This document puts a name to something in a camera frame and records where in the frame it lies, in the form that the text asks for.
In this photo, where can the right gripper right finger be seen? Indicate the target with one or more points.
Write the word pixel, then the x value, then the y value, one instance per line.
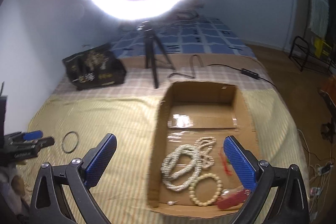
pixel 289 204

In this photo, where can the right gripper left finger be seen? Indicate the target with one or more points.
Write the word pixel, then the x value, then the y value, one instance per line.
pixel 49 203

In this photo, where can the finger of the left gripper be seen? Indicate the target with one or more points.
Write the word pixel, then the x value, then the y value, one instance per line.
pixel 34 135
pixel 32 148

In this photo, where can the brown leather wristwatch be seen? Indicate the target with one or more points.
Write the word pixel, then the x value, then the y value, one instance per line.
pixel 232 197

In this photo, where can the white power strip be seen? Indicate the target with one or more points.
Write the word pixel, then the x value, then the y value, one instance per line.
pixel 322 170

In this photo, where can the striped yellow bed cloth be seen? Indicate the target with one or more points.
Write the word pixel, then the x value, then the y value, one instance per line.
pixel 80 125

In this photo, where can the cardboard box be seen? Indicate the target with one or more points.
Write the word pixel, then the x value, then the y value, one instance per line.
pixel 193 120

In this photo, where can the black snack bag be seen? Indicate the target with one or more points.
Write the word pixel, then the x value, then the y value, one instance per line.
pixel 95 68

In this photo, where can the orange wooden stool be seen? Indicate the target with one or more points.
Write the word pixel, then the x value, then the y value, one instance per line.
pixel 329 89

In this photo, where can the black clothes rack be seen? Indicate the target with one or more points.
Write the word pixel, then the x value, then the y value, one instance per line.
pixel 313 40

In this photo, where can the blue checkered quilt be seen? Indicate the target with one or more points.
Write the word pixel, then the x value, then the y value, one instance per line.
pixel 201 35

